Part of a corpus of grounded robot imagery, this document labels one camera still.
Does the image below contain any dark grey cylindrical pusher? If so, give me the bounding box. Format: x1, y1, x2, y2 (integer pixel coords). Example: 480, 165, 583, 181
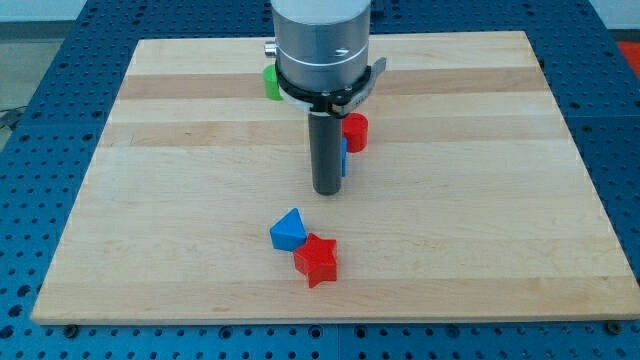
308, 114, 342, 195

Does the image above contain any black clamp ring mount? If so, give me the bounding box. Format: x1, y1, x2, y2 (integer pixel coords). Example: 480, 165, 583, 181
275, 57, 387, 118

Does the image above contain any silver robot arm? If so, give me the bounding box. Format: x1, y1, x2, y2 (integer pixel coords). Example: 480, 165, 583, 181
271, 0, 387, 196

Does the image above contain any blue cube block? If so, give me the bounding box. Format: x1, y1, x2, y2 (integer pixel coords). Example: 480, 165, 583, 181
341, 137, 348, 178

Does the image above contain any red cylinder block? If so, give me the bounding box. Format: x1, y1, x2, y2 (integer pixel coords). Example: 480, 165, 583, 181
342, 113, 369, 153

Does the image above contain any green cylinder block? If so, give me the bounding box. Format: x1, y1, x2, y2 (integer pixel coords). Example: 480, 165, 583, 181
262, 64, 282, 101

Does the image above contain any blue triangle block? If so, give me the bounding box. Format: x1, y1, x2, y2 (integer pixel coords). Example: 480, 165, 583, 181
269, 208, 307, 252

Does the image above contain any red star block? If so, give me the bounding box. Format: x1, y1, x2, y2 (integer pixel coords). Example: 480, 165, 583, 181
293, 233, 338, 288

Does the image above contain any wooden board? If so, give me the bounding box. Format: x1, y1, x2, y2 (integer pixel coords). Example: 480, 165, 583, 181
32, 31, 639, 325

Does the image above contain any blue perforated table plate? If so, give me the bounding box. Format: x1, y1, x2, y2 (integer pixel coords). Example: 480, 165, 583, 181
1, 0, 639, 359

